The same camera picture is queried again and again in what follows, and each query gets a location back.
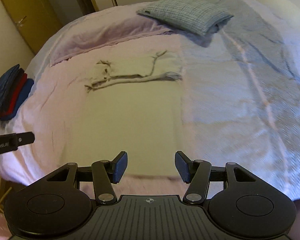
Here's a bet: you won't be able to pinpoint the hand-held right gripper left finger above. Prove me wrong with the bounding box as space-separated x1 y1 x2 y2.
46 151 128 205

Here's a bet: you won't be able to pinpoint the grey-blue woven blanket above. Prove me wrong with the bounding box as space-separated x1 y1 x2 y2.
180 0 300 202

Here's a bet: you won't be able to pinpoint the lavender pillow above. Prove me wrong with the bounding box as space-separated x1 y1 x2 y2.
236 0 290 38

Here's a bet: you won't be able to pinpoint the wooden door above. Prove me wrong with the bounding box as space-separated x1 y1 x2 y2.
0 0 63 55

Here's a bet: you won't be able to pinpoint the folded red garment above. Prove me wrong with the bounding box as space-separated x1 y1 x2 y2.
5 73 28 117

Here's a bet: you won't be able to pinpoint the pink fleece blanket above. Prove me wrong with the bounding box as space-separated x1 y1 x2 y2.
0 34 188 183

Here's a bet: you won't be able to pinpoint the folded black garment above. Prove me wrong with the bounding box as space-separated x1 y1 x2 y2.
1 68 24 117

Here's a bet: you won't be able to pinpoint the grey checked cushion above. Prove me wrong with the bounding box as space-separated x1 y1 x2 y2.
136 0 234 37

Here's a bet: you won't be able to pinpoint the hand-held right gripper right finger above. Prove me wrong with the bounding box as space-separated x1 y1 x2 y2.
174 151 257 205

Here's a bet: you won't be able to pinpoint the folded blue jeans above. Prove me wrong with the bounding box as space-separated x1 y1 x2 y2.
0 64 20 115

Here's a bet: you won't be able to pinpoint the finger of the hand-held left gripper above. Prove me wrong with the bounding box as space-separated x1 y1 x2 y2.
14 131 35 147

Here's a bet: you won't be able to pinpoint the pink plush cover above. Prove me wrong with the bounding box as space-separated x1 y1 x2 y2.
0 174 225 240

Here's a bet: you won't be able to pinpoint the cream drawstring pants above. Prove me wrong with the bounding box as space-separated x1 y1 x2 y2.
84 51 183 93

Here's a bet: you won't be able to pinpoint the folded blue garment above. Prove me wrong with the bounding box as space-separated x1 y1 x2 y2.
0 78 35 120

